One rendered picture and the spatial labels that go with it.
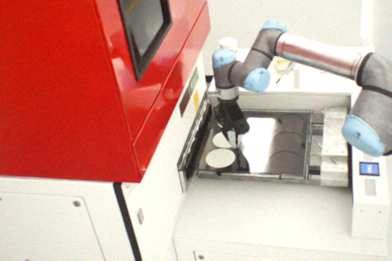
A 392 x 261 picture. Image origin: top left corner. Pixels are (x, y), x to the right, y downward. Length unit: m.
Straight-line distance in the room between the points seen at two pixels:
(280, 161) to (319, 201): 0.18
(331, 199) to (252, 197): 0.25
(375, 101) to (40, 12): 0.81
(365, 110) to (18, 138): 0.84
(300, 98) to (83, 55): 1.08
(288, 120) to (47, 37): 1.08
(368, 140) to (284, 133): 0.56
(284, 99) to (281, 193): 0.41
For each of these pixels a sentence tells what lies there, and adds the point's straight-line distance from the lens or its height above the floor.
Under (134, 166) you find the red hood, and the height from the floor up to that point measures 1.28.
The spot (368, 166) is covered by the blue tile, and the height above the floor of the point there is 0.96.
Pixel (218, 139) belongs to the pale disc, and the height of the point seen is 0.90.
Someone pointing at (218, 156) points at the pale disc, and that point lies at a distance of 1.76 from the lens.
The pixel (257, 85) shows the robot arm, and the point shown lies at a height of 1.21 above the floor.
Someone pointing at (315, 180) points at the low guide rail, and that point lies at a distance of 1.74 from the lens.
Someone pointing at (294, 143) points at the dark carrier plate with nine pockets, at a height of 0.90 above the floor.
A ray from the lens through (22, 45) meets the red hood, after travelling 1.10.
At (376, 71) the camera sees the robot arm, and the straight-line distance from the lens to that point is 1.38.
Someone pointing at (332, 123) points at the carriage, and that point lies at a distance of 1.92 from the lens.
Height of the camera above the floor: 2.01
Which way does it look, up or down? 35 degrees down
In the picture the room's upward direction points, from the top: 9 degrees counter-clockwise
